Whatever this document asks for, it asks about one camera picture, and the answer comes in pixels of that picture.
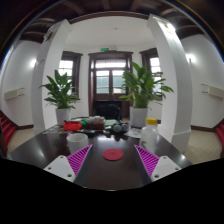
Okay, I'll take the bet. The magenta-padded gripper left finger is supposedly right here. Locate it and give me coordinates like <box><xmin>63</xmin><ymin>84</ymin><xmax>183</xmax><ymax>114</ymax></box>
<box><xmin>43</xmin><ymin>143</ymin><xmax>99</xmax><ymax>188</ymax></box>

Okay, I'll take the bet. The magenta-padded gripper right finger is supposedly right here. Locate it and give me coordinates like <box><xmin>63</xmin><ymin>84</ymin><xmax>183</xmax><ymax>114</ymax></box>
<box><xmin>131</xmin><ymin>143</ymin><xmax>183</xmax><ymax>186</ymax></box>

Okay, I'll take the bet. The clear bottle with yellow cap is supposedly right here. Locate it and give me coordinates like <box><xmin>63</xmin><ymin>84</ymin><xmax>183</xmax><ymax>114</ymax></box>
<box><xmin>139</xmin><ymin>117</ymin><xmax>160</xmax><ymax>154</ymax></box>

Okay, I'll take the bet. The white speckled mug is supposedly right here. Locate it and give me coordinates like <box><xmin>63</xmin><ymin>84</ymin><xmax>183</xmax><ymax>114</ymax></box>
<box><xmin>65</xmin><ymin>132</ymin><xmax>90</xmax><ymax>155</ymax></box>

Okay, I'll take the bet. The printed paper leaflet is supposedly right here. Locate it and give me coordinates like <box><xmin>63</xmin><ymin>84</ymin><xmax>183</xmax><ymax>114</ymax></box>
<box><xmin>125</xmin><ymin>127</ymin><xmax>144</xmax><ymax>139</ymax></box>

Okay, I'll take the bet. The red plastic box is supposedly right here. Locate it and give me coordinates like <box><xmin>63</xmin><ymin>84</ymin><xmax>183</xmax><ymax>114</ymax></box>
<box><xmin>62</xmin><ymin>119</ymin><xmax>83</xmax><ymax>132</ymax></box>

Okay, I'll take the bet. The flat round red coaster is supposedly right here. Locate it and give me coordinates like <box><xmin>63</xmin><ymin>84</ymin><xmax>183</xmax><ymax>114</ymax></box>
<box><xmin>101</xmin><ymin>147</ymin><xmax>125</xmax><ymax>162</ymax></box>

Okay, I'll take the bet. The brown box with white items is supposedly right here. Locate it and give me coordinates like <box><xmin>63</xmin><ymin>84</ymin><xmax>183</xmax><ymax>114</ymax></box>
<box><xmin>85</xmin><ymin>115</ymin><xmax>106</xmax><ymax>131</ymax></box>

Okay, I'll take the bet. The grey round ball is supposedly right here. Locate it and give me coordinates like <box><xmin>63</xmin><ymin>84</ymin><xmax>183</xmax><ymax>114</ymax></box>
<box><xmin>112</xmin><ymin>123</ymin><xmax>123</xmax><ymax>134</ymax></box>
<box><xmin>120</xmin><ymin>122</ymin><xmax>130</xmax><ymax>133</ymax></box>

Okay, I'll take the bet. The large potted plant, white pot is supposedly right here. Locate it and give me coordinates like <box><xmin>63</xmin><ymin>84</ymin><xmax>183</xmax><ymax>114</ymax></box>
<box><xmin>119</xmin><ymin>61</ymin><xmax>175</xmax><ymax>129</ymax></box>

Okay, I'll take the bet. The small potted plant, white pot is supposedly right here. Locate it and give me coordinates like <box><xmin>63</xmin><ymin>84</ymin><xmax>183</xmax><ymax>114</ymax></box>
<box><xmin>39</xmin><ymin>69</ymin><xmax>82</xmax><ymax>126</ymax></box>

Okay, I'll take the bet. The black chair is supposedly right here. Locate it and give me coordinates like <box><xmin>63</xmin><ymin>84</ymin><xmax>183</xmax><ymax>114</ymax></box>
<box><xmin>92</xmin><ymin>99</ymin><xmax>123</xmax><ymax>121</ymax></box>

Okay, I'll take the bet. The red carpeted staircase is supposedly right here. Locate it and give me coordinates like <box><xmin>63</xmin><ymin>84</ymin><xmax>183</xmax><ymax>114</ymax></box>
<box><xmin>0</xmin><ymin>111</ymin><xmax>18</xmax><ymax>148</ymax></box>

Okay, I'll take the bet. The dark wooden double door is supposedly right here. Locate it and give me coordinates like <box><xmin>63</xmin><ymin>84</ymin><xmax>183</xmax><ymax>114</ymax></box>
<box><xmin>87</xmin><ymin>50</ymin><xmax>134</xmax><ymax>118</ymax></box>

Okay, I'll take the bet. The dark-framed window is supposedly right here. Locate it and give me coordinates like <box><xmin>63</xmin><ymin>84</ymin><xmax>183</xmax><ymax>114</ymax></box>
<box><xmin>139</xmin><ymin>47</ymin><xmax>164</xmax><ymax>101</ymax></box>
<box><xmin>58</xmin><ymin>50</ymin><xmax>84</xmax><ymax>98</ymax></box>

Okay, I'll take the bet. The white wall-mounted box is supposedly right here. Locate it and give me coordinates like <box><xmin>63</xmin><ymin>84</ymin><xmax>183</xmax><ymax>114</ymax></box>
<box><xmin>3</xmin><ymin>87</ymin><xmax>26</xmax><ymax>101</ymax></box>
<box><xmin>200</xmin><ymin>83</ymin><xmax>224</xmax><ymax>99</ymax></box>

